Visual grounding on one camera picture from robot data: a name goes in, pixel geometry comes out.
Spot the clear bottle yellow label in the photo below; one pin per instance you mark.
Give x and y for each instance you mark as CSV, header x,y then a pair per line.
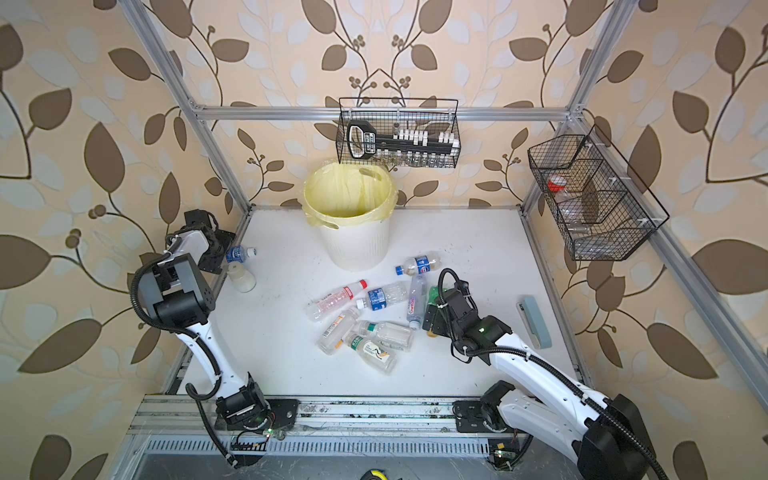
x,y
332,337

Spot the clear bottle blue label middle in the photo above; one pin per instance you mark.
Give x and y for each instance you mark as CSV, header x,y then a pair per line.
x,y
382,297

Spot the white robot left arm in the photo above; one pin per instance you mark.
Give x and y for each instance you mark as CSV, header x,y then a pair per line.
x,y
170,293

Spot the black white tool in basket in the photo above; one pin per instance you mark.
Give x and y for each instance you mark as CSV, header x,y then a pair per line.
x,y
364,142

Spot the black wire basket wall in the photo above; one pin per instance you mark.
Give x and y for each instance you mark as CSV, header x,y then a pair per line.
x,y
605,211
432,114

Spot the black wire basket right wall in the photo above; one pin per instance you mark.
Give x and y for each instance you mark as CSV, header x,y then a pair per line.
x,y
605,211

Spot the clear bottle blue label white cap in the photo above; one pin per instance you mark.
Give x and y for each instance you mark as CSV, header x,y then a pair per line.
x,y
240,254

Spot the black wire basket back wall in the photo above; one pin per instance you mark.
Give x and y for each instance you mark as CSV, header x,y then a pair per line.
x,y
432,114

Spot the light blue grey case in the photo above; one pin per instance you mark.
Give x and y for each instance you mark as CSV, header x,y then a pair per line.
x,y
534,322

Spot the clear bottle red label red cap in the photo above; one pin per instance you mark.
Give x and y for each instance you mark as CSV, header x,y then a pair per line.
x,y
334,300

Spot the metal base rail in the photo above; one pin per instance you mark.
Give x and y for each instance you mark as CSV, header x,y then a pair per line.
x,y
399,426

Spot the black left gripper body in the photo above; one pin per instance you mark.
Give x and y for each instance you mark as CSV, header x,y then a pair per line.
x,y
221,242

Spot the yellow plastic bin liner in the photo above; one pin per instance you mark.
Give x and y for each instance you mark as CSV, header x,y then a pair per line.
x,y
345,195

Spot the clear bottle green white label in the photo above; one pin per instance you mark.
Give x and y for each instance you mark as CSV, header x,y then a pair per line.
x,y
371,352

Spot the red cap item in basket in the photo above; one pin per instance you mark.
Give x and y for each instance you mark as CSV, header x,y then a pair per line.
x,y
556,183

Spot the white ribbed trash bin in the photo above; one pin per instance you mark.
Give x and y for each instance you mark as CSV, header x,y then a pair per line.
x,y
356,248

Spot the clear bottle green neck band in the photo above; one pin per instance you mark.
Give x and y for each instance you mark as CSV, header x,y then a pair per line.
x,y
387,334

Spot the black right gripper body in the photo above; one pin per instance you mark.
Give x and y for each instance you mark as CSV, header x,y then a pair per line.
x,y
439,324

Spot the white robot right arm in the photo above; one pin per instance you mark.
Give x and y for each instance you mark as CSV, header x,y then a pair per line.
x,y
606,438

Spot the clear bottle purple label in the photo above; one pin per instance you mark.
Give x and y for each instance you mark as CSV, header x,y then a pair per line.
x,y
417,301

